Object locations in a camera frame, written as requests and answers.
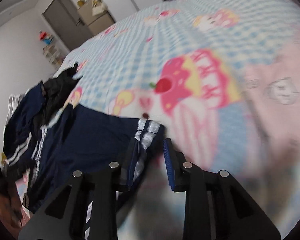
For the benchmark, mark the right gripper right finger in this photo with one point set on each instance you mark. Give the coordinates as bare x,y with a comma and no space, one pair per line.
216,205

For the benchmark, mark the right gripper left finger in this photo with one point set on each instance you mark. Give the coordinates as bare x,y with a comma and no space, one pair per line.
86,205

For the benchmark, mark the navy striped shorts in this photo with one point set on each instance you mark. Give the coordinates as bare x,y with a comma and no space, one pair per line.
89,141

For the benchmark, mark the navy striped jacket pile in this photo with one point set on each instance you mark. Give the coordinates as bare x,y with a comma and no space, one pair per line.
24,144

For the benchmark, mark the white garment at bedside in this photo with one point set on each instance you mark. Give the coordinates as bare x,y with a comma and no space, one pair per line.
13,102

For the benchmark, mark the black garment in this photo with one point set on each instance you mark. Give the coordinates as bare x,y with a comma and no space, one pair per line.
55,92

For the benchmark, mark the folded pink cartoon garment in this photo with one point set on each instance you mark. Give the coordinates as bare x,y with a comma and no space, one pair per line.
274,90

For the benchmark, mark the blue checkered cartoon blanket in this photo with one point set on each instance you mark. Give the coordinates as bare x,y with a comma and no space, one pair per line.
181,64

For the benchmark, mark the colourful toy on shelf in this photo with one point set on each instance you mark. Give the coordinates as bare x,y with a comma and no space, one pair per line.
45,37

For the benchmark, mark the beige cardboard boxes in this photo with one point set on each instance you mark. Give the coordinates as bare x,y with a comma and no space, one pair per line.
94,15

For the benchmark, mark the grey door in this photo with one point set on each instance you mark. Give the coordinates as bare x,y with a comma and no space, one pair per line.
64,19

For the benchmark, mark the white wire shelf rack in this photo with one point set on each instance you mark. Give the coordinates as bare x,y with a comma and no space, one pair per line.
54,55

